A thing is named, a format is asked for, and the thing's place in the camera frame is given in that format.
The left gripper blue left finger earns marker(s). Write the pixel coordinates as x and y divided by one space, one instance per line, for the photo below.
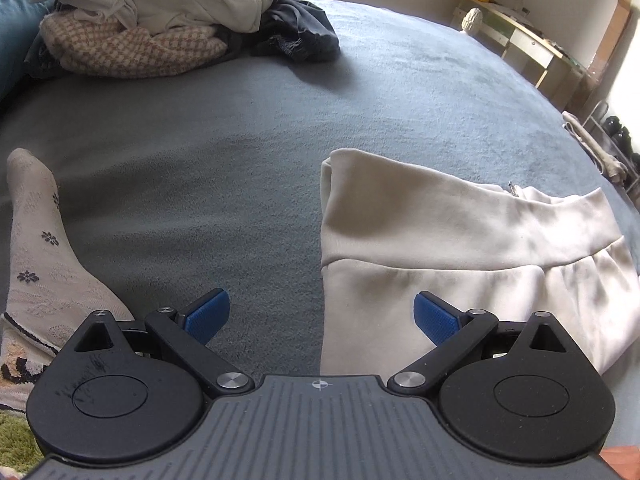
206 316

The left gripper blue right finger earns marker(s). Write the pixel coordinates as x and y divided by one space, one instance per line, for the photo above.
437 319

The beige zip hoodie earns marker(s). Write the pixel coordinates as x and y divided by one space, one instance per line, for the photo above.
391 230

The grey-blue bed blanket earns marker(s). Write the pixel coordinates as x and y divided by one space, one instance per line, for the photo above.
172 186

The folded beige garment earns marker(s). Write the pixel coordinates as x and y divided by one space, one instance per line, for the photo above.
609 166

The metal storage shelf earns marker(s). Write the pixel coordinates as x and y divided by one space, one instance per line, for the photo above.
615 140

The cream side desk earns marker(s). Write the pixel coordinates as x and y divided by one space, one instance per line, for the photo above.
554 73

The checked pink cloth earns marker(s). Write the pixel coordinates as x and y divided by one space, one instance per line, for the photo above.
110 50

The long cardboard box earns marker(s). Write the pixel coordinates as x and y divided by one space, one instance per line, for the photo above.
602 60

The dark furry garment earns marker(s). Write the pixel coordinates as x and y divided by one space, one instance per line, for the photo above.
296 29

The blue duvet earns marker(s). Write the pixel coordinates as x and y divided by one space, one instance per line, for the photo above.
20 20

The cream bed post knob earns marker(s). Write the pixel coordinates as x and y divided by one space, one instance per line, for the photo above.
472 22

